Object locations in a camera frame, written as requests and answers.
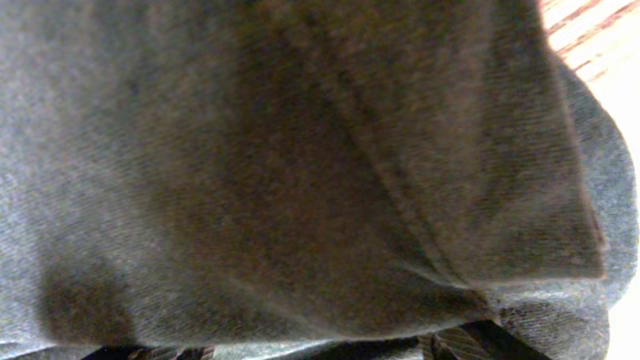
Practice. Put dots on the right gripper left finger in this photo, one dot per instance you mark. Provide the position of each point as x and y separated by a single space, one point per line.
152 353

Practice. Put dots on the dark teal t-shirt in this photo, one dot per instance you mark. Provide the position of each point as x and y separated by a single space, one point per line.
303 180

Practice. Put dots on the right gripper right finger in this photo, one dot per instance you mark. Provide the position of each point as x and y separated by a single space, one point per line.
476 341

